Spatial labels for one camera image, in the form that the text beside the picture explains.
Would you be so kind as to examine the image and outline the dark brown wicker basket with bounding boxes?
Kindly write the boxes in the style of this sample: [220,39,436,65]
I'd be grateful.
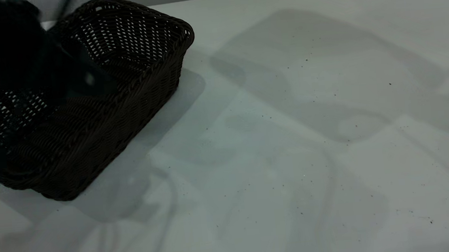
[0,0,209,207]

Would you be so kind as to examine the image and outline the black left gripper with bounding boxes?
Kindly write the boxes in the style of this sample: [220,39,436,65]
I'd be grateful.
[30,34,119,104]

